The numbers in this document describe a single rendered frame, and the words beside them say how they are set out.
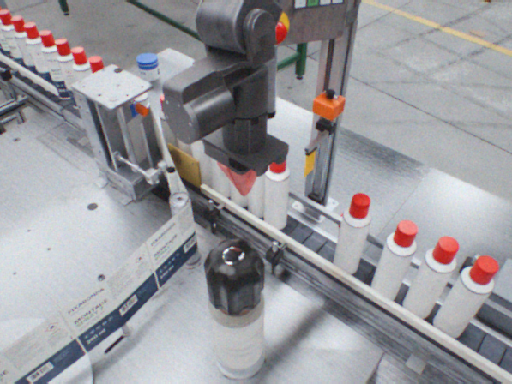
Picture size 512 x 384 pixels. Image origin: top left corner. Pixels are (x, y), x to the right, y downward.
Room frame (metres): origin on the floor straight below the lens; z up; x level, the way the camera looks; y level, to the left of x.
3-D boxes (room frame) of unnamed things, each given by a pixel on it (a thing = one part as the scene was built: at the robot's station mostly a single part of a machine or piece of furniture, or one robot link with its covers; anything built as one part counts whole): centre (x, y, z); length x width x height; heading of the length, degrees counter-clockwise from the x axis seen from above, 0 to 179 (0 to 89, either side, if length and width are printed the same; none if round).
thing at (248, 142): (0.45, 0.02, 1.30); 0.10 x 0.07 x 0.07; 50
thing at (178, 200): (0.54, 0.14, 0.97); 0.05 x 0.05 x 0.19
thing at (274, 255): (0.53, -0.04, 0.89); 0.03 x 0.03 x 0.12; 51
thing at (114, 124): (0.80, 0.30, 1.01); 0.14 x 0.13 x 0.26; 51
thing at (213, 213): (0.66, 0.09, 0.89); 0.06 x 0.03 x 0.12; 141
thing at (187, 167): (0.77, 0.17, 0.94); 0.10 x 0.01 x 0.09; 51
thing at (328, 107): (0.65, -0.11, 1.05); 0.10 x 0.04 x 0.33; 141
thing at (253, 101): (0.45, 0.02, 1.36); 0.07 x 0.06 x 0.07; 134
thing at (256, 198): (0.68, 0.00, 0.98); 0.05 x 0.05 x 0.20
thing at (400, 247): (0.46, -0.25, 0.98); 0.05 x 0.05 x 0.20
